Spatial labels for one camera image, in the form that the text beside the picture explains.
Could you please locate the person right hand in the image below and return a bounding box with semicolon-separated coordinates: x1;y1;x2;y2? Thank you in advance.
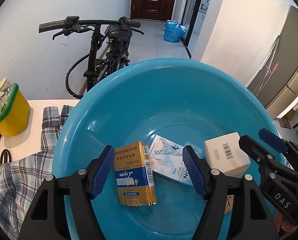
274;211;298;233

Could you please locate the white barcode box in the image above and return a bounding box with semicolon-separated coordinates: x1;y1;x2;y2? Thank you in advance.
204;132;251;177

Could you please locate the blue plaid cloth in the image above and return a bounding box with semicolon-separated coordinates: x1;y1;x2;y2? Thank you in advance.
0;105;73;239

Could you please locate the blue tissue packet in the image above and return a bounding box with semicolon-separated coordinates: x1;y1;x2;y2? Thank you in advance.
185;141;203;159

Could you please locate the gold refrigerator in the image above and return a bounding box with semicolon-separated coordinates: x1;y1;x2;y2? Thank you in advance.
248;6;298;119

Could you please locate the light blue Raison box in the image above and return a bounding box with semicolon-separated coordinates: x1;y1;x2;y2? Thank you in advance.
149;135;192;186

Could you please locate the yellow blue cigarette box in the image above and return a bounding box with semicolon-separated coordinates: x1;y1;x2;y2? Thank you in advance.
114;141;157;207

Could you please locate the blue plastic basin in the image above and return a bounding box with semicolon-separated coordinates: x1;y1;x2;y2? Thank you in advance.
52;59;276;239

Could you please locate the yellow green plastic basket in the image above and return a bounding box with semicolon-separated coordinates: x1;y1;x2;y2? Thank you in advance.
0;78;30;137

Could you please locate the blue plastic bag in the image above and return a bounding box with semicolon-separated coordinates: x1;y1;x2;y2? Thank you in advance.
163;20;187;43

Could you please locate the black glass sliding door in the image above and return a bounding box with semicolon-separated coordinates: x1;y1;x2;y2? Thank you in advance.
181;0;210;58

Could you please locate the black electric bicycle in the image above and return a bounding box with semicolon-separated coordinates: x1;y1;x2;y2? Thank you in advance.
38;16;144;99

